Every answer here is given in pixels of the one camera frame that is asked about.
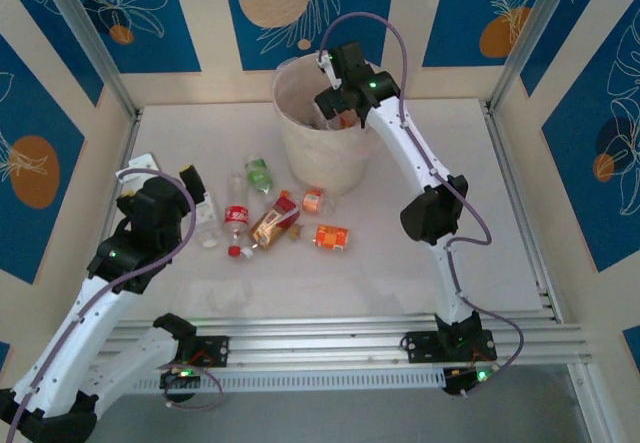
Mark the clear box with rice label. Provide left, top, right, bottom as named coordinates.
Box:
left=192, top=191, right=224, bottom=250

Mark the red label cola bottle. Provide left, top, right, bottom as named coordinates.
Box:
left=223, top=172, right=251, bottom=260

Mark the green label clear bottle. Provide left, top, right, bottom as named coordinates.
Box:
left=243, top=155, right=275, bottom=199

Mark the small orange label bottle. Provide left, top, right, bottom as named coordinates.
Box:
left=299, top=188, right=339, bottom=216

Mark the white round waste bin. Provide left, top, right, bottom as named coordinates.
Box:
left=272, top=55, right=381, bottom=198

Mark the black controller board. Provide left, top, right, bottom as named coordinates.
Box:
left=442, top=365, right=501, bottom=398
left=159, top=366, right=202, bottom=405

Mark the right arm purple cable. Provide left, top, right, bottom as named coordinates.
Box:
left=319, top=11, right=526, bottom=382

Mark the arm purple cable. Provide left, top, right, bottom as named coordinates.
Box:
left=0, top=167, right=226, bottom=443
left=319, top=11, right=526, bottom=382

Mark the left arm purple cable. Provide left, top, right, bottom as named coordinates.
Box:
left=0, top=167, right=226, bottom=443

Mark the aluminium side rail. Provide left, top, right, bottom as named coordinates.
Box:
left=480, top=101, right=569, bottom=324
left=74, top=107, right=144, bottom=334

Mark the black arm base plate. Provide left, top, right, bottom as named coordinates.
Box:
left=401, top=330, right=497, bottom=364
left=187, top=333, right=231, bottom=370

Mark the aluminium corner post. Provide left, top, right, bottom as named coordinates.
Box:
left=485, top=0, right=586, bottom=114
left=35, top=0, right=141, bottom=119

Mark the aluminium cross rail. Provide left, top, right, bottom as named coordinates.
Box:
left=44, top=312, right=596, bottom=370

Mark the white slotted cable duct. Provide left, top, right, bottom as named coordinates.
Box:
left=119, top=367, right=447, bottom=398

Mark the aluminium lower frame bar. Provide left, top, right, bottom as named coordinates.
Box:
left=567, top=362, right=617, bottom=443

